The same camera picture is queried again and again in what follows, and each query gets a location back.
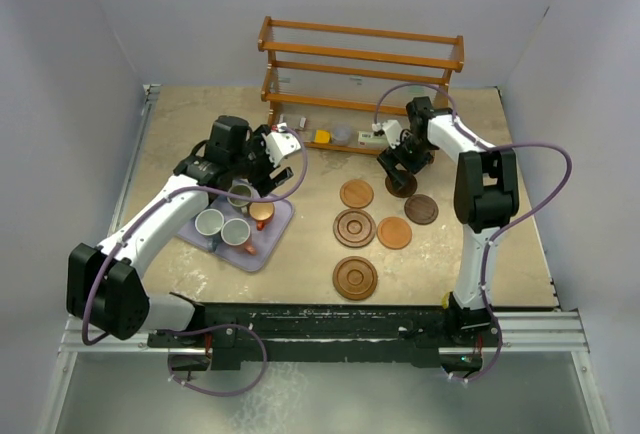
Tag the aluminium front frame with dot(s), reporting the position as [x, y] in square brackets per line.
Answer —
[541, 381]

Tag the brown ringed wooden saucer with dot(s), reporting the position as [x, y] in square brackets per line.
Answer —
[354, 228]

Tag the yellow grey tape measure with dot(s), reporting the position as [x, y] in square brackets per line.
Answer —
[322, 137]

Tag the grey cup with orange handle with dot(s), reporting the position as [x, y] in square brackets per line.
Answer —
[237, 234]

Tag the dark walnut coaster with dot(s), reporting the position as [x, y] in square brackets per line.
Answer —
[421, 209]
[406, 190]

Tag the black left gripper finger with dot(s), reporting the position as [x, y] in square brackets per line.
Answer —
[266, 186]
[282, 176]

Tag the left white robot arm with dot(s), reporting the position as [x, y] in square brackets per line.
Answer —
[104, 281]

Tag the white green box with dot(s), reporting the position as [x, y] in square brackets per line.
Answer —
[369, 140]

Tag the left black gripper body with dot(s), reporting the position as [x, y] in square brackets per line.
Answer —
[255, 161]

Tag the copper cup with red handle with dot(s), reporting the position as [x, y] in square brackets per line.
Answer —
[261, 213]

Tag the lavender plastic tray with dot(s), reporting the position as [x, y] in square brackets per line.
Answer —
[264, 241]

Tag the clear tub of rubber bands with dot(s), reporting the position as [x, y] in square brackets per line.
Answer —
[341, 134]

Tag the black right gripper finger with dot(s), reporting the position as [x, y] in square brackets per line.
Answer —
[402, 179]
[392, 173]

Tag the metal table edge rail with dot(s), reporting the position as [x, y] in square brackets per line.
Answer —
[152, 93]

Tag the small grey-green cup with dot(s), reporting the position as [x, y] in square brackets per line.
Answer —
[239, 198]

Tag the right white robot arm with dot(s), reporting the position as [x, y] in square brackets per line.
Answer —
[485, 199]

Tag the light wooden coaster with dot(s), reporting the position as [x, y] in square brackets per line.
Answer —
[356, 193]
[394, 233]

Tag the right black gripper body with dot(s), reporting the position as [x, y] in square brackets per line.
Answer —
[413, 154]

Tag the blue mug near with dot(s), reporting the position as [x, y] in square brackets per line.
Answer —
[208, 225]

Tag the black base bar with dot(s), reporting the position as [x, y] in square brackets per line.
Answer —
[320, 334]

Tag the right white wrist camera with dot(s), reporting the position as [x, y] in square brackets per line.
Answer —
[390, 130]

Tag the wooden three-tier shelf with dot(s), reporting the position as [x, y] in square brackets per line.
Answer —
[349, 68]

